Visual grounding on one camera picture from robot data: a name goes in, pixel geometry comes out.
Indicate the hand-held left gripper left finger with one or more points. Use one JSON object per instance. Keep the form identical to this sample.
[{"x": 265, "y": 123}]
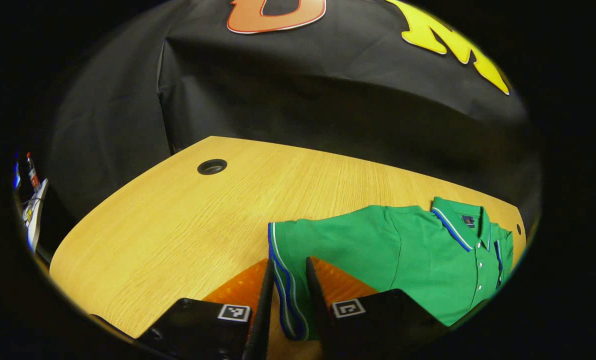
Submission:
[{"x": 264, "y": 320}]

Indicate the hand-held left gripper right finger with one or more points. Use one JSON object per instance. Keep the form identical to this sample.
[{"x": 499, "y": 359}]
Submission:
[{"x": 321, "y": 320}]

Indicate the green T-shirt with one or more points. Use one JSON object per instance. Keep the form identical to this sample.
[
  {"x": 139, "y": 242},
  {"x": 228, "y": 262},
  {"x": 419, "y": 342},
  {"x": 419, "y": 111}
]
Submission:
[{"x": 377, "y": 250}]

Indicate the black backdrop cloth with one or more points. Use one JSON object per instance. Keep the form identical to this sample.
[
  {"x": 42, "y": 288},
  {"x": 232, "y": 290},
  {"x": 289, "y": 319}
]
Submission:
[{"x": 278, "y": 90}]

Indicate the white side table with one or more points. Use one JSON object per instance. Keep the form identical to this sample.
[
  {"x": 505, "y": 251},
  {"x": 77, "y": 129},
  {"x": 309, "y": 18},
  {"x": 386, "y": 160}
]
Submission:
[{"x": 37, "y": 210}]

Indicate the thin red bottle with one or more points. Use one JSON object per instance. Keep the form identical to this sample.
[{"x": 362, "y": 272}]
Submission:
[{"x": 32, "y": 172}]

